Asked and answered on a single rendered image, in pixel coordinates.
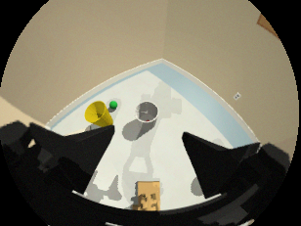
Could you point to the grey open cylinder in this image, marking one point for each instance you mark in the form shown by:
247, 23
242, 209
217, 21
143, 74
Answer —
147, 111

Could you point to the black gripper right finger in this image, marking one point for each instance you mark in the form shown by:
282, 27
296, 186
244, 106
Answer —
213, 165

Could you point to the green ball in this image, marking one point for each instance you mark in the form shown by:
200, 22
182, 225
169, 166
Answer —
113, 105

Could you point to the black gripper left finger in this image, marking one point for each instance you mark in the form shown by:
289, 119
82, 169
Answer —
77, 155

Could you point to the olive-yellow open cup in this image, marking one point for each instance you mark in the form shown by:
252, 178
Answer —
97, 113

